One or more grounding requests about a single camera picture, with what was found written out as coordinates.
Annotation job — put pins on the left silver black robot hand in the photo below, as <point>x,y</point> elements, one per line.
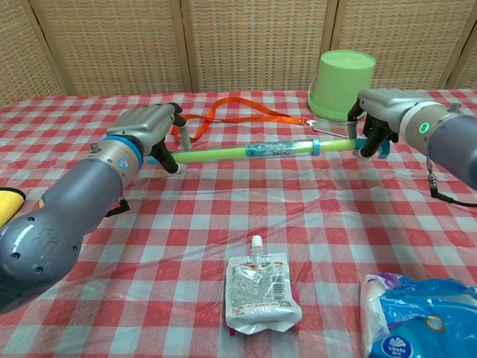
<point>145,125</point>

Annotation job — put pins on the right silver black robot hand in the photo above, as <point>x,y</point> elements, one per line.
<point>384,108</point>

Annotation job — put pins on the green blue water pump toy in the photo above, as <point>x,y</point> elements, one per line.
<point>268,150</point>

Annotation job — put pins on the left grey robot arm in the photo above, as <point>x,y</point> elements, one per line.
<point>74,197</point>

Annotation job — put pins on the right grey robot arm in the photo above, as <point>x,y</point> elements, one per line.
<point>451,138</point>

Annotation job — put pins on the green plastic bucket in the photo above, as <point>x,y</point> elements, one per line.
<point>343,85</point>

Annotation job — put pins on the clear plastic badge holder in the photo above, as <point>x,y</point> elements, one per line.
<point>328,127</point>

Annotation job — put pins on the red white checkered tablecloth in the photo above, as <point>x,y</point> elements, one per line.
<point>261,209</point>

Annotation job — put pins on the yellow microfiber towel mitt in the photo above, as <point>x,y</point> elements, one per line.
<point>9,203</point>

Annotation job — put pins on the white spouted drink pouch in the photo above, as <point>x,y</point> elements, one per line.
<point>261,294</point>

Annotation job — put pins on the blue tissue pack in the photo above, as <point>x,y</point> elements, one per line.
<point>421,320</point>

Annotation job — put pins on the woven folding screen wooden frame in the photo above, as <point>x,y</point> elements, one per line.
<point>253,44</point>

